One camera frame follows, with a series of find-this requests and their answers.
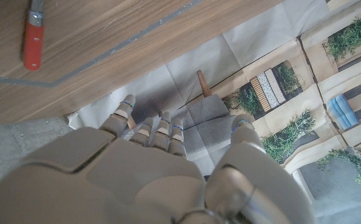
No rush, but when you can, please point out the printed room backdrop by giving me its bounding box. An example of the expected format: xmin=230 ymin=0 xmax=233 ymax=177
xmin=67 ymin=0 xmax=361 ymax=224

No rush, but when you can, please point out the red-handled metal fork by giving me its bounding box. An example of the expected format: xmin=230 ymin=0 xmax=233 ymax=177
xmin=21 ymin=0 xmax=45 ymax=72

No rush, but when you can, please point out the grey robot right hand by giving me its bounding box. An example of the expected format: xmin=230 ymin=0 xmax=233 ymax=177
xmin=0 ymin=94 xmax=319 ymax=224

